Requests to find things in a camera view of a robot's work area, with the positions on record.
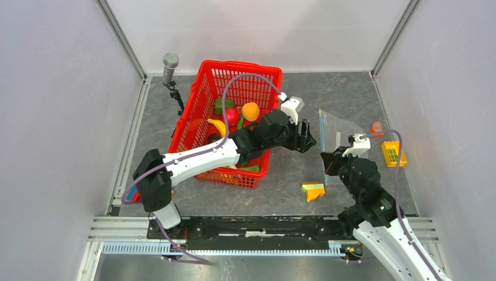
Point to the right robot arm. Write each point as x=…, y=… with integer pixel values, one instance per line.
x=376, y=219

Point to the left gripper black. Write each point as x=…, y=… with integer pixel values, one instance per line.
x=303, y=143

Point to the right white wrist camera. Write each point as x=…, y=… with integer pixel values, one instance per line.
x=358, y=144

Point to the grey microphone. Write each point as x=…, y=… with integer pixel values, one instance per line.
x=170, y=63

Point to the clear zip top bag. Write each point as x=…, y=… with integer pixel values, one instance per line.
x=334, y=133

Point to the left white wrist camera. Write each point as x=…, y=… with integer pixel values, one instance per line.
x=291, y=106

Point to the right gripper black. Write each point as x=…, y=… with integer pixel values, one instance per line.
x=330, y=159

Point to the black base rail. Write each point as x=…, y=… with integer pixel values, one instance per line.
x=264, y=233

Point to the yellow banana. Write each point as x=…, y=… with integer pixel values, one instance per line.
x=219, y=125

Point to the blue toy brick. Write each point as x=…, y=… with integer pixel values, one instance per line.
x=133, y=195

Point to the yellow orange toy sandwich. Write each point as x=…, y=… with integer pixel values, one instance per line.
x=313, y=190

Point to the yellow window toy block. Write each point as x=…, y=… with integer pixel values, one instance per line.
x=390, y=152

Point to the dark purple plum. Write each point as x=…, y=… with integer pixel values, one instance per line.
x=213, y=138

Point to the green cucumber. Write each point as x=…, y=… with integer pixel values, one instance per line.
x=254, y=168

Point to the yellow orange peach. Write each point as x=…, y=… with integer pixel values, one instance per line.
x=250, y=111

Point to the red apple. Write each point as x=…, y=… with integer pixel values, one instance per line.
x=233, y=116

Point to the orange half-round block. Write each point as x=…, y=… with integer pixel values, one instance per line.
x=376, y=129

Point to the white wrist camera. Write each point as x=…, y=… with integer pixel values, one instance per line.
x=291, y=106
x=358, y=144

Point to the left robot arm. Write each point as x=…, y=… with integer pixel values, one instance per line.
x=157, y=174

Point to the long green chili pepper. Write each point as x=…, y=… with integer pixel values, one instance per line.
x=240, y=122

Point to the green bell pepper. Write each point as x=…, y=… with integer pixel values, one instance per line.
x=222, y=103

